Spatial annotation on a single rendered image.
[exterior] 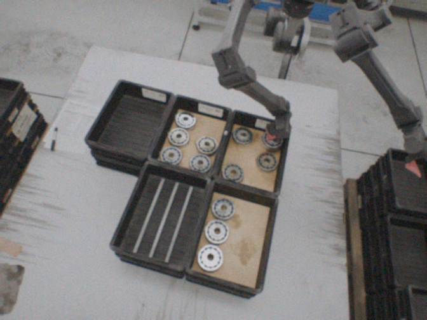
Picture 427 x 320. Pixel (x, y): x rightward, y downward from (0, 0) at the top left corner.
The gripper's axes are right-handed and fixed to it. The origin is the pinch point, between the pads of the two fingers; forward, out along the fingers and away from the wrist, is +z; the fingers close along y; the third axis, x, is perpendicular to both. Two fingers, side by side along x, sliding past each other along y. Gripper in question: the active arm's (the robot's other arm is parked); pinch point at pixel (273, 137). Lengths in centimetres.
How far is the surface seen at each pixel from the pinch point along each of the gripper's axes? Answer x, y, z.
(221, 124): 19.6, -18.2, 7.4
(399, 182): -37, 83, 37
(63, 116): 61, -93, 24
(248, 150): 0.6, -11.6, 6.8
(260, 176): -14.3, -12.7, 6.5
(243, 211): -27.5, -27.7, 6.7
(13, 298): -24, -127, 22
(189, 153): 8.9, -40.0, 7.9
